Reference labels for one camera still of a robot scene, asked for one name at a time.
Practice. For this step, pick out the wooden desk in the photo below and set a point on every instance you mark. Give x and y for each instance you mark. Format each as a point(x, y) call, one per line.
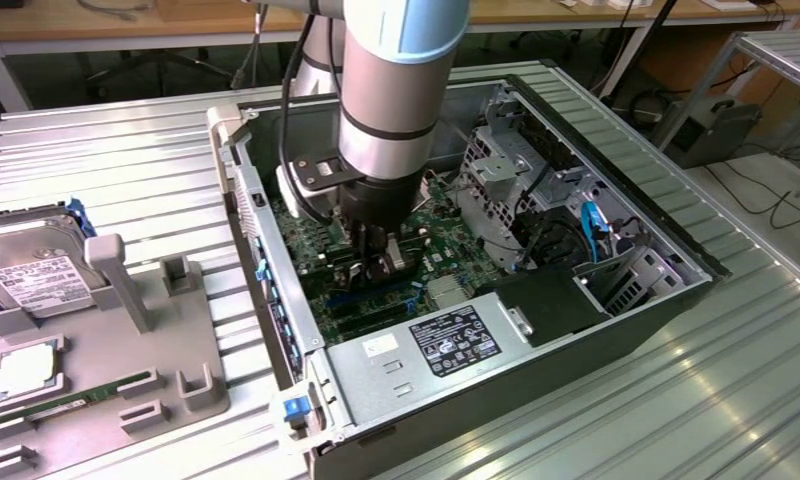
point(173, 20)

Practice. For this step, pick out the black plastic fan shroud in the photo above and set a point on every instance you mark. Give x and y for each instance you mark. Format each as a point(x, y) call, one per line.
point(540, 305)

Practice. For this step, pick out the perforated metal disk bay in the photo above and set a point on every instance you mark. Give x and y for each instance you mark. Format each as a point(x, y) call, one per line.
point(500, 200)

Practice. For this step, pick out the green motherboard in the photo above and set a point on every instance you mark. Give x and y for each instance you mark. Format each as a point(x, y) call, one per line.
point(440, 250)

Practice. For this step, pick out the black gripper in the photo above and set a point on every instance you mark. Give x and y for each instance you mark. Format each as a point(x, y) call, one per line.
point(383, 205)

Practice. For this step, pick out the silver power supply unit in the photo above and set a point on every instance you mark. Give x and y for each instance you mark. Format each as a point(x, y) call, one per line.
point(400, 360)

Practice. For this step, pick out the grey plastic parts rack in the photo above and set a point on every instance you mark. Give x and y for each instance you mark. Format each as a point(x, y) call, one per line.
point(106, 350)

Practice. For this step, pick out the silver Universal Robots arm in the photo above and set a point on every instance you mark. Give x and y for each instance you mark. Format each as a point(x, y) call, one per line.
point(387, 100)

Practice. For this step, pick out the green loose RAM stick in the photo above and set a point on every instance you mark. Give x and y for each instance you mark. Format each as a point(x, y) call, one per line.
point(73, 397)

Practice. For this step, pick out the grey box device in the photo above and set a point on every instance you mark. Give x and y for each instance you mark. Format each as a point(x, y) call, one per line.
point(713, 130)

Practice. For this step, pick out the silver chipset heatsink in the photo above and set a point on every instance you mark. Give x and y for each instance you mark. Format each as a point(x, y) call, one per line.
point(448, 290)

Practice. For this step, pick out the silver hard disk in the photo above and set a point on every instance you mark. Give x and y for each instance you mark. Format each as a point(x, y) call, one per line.
point(26, 270)

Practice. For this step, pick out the blue case latch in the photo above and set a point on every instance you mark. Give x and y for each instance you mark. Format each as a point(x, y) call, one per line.
point(296, 407)

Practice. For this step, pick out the black expansion slot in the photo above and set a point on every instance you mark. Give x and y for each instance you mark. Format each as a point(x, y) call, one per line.
point(373, 319)

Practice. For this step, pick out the blue expansion slot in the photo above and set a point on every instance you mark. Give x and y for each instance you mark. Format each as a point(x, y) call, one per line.
point(347, 301)

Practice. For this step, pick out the black office chair base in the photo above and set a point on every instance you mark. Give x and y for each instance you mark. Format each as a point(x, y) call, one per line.
point(160, 65)

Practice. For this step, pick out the open black PC case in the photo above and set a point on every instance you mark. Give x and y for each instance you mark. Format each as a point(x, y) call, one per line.
point(640, 210)

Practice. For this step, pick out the aluminium frame table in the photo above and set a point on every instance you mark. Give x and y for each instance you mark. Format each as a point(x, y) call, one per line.
point(774, 55)

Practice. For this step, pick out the silver CPU chip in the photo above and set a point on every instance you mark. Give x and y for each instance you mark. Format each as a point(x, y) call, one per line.
point(29, 370)

